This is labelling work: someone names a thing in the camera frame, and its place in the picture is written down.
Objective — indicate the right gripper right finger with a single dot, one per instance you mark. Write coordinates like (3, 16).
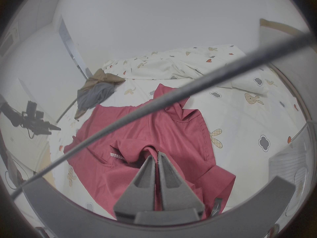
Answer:
(178, 194)

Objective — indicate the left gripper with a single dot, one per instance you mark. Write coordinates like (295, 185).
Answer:
(37, 126)

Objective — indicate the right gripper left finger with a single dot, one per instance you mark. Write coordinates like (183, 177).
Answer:
(141, 194)

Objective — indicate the red shirt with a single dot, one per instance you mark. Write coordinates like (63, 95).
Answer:
(148, 132)

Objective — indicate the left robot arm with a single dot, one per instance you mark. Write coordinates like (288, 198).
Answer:
(10, 113)

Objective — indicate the white wardrobe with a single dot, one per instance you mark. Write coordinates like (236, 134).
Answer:
(24, 152)

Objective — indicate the grey garment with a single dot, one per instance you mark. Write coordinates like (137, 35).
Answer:
(94, 95)

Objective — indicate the brown garment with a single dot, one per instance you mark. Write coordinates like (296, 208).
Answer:
(104, 77)

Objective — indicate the bed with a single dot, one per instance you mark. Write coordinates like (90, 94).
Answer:
(247, 123)

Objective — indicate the clear plastic box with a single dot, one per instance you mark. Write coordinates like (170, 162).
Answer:
(287, 167)

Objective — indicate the white printed quilt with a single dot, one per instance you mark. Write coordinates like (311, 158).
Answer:
(161, 66)

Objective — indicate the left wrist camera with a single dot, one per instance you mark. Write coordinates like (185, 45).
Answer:
(39, 114)

